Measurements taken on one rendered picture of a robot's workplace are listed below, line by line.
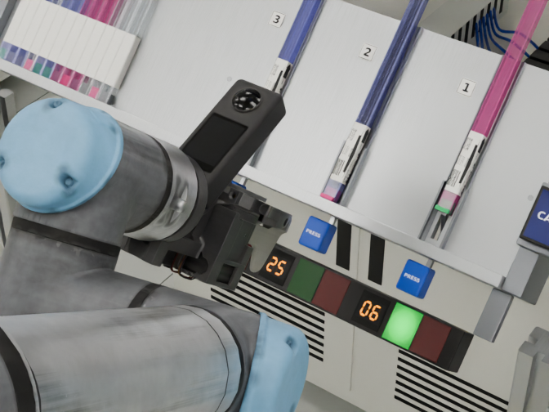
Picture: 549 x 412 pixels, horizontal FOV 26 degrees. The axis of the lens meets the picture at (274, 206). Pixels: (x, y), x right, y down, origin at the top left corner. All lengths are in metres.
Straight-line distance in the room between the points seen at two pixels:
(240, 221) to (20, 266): 0.22
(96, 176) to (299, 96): 0.47
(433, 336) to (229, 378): 0.45
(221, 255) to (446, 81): 0.32
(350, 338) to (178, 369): 1.15
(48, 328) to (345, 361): 1.29
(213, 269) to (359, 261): 0.73
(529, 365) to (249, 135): 0.38
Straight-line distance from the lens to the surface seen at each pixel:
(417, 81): 1.16
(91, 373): 0.53
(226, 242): 0.94
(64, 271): 0.78
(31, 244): 0.79
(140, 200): 0.82
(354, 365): 1.79
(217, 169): 0.92
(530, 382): 1.18
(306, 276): 1.17
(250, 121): 0.94
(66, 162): 0.76
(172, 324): 0.65
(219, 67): 1.25
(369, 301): 1.14
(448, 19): 1.58
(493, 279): 1.08
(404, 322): 1.13
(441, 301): 1.61
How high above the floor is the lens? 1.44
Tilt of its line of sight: 39 degrees down
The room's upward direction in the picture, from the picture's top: straight up
